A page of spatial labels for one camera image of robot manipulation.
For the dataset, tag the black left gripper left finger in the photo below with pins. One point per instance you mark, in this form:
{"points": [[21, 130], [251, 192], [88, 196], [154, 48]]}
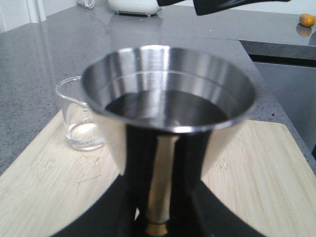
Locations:
{"points": [[121, 209]]}

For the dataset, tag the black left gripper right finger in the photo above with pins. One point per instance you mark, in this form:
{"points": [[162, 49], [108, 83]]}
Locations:
{"points": [[212, 209]]}

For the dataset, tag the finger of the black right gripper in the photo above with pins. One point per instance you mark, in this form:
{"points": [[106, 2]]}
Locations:
{"points": [[205, 7], [175, 2]]}

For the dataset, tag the steel double jigger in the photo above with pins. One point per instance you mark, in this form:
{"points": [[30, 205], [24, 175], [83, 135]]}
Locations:
{"points": [[167, 114]]}

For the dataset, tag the clear glass measuring beaker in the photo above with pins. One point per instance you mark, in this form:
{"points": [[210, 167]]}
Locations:
{"points": [[82, 132]]}

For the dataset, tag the white kitchen appliance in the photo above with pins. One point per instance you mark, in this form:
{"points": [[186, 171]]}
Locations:
{"points": [[135, 7]]}

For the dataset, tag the light wooden cutting board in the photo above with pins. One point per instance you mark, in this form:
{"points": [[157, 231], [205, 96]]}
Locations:
{"points": [[262, 177]]}

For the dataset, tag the small orange fruit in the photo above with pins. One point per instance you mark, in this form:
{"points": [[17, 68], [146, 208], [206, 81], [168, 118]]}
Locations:
{"points": [[307, 20]]}

